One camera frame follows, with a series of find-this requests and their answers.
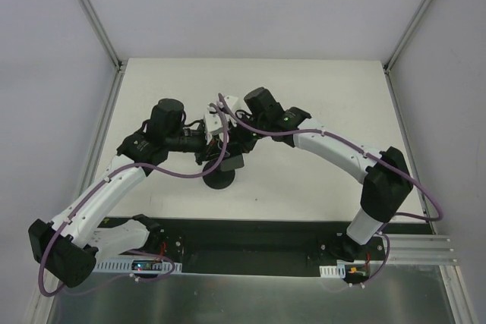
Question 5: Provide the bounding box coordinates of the black smartphone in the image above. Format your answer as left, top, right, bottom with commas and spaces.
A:
219, 154, 245, 172

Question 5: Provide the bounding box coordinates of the black phone stand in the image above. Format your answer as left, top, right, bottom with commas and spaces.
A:
203, 162, 236, 190

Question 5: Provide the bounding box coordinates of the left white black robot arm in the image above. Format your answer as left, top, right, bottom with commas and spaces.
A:
28, 98, 229, 297

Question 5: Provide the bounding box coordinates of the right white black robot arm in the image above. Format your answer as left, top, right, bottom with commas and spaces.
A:
219, 87, 413, 262

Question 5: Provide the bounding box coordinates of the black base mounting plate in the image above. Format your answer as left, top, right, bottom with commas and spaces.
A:
106, 217, 396, 275

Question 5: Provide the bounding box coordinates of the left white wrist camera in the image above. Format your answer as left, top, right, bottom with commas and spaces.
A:
204, 104, 224, 142

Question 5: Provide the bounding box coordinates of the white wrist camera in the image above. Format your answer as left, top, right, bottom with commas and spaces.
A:
204, 104, 224, 142
218, 93, 241, 115

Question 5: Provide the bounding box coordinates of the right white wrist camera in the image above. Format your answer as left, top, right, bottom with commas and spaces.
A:
218, 93, 241, 115

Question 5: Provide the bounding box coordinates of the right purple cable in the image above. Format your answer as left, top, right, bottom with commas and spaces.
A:
216, 92, 444, 222

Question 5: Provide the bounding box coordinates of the purple cable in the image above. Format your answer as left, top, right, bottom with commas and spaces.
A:
37, 109, 231, 297
216, 92, 444, 222

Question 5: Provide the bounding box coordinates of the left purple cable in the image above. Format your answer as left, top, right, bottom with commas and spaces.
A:
37, 109, 231, 297

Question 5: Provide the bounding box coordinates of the left white cable duct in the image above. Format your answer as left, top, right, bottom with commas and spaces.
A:
93, 258, 182, 275

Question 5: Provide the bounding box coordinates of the white cable duct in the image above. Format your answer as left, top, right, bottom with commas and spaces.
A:
93, 258, 182, 275
318, 263, 371, 278

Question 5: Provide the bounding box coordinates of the right white cable duct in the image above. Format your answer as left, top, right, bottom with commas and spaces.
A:
318, 263, 371, 278

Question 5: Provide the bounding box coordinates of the aluminium extrusion rail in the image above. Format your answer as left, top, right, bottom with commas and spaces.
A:
387, 234, 459, 266

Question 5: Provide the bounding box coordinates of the left aluminium frame post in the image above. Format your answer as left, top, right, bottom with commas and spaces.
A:
77, 0, 122, 70

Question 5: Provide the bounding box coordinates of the aluminium frame post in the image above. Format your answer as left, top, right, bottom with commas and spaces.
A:
77, 0, 122, 70
383, 0, 434, 75

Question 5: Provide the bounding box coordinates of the right aluminium frame post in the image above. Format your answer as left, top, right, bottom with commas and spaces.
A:
383, 0, 434, 75

